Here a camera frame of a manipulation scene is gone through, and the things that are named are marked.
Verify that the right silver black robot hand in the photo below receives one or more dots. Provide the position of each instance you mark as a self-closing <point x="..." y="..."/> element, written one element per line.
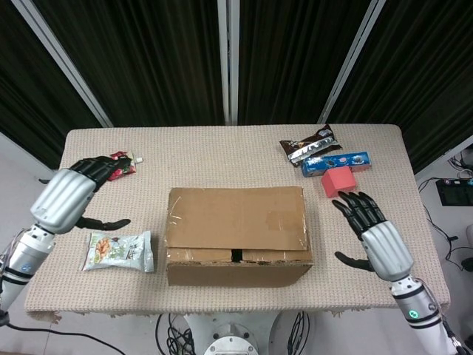
<point x="386" y="247"/>

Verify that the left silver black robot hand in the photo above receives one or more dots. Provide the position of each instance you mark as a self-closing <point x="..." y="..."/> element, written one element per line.
<point x="61" y="199"/>

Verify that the cardboard box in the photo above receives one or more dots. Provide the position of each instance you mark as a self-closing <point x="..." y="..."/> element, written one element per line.
<point x="229" y="218"/>

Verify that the red spouted juice pouch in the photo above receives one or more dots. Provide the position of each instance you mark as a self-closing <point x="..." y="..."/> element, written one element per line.
<point x="127" y="166"/>

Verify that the white green snack bag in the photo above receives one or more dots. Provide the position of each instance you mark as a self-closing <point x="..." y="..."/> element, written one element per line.
<point x="118" y="253"/>

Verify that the red cube block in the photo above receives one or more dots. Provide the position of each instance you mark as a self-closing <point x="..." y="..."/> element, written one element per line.
<point x="338" y="183"/>

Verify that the black electronic device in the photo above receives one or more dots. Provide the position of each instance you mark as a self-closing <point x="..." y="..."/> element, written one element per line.
<point x="452" y="192"/>

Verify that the blue cookie box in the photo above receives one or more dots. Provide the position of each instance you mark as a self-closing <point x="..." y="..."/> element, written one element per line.
<point x="347" y="161"/>

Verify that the black pleated curtain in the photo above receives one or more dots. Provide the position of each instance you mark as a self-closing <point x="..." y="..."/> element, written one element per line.
<point x="26" y="92"/>
<point x="425" y="74"/>
<point x="148" y="55"/>
<point x="295" y="55"/>

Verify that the brown chocolate snack bag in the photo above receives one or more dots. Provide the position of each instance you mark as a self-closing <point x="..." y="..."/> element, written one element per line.
<point x="310" y="146"/>

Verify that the beige waffle tablecloth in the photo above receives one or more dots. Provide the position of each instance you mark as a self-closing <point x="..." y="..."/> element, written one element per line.
<point x="221" y="155"/>

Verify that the white metal frame post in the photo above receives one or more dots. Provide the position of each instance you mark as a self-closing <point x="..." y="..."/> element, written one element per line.
<point x="227" y="59"/>
<point x="61" y="55"/>
<point x="351" y="55"/>

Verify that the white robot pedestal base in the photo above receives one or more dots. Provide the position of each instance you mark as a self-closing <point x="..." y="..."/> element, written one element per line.
<point x="231" y="333"/>

